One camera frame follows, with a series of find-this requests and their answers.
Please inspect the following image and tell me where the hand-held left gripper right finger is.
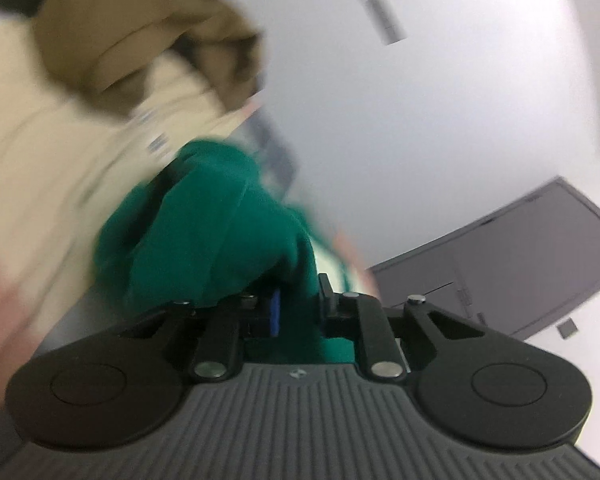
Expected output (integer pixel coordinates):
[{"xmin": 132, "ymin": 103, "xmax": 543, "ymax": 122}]
[{"xmin": 318, "ymin": 274, "xmax": 511, "ymax": 381}]

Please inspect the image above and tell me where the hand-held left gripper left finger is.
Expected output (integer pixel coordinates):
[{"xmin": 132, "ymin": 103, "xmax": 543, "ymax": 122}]
[{"xmin": 109, "ymin": 287, "xmax": 282, "ymax": 382}]

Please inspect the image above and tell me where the green hoodie with white print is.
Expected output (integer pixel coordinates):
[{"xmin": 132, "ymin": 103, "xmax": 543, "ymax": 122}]
[{"xmin": 94, "ymin": 140, "xmax": 371, "ymax": 365}]

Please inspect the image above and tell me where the grey wardrobe door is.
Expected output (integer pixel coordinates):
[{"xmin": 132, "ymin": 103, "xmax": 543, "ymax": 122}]
[{"xmin": 367, "ymin": 176, "xmax": 600, "ymax": 341}]

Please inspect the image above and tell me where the white fabric label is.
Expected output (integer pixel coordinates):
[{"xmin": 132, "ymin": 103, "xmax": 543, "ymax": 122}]
[{"xmin": 130, "ymin": 105, "xmax": 174, "ymax": 159}]

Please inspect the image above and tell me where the rectangular ceiling light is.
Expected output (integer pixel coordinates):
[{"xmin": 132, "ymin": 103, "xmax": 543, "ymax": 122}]
[{"xmin": 354, "ymin": 0, "xmax": 409, "ymax": 47}]

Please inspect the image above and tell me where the brown jacket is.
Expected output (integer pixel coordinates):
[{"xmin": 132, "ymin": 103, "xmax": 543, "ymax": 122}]
[{"xmin": 30, "ymin": 0, "xmax": 283, "ymax": 111}]

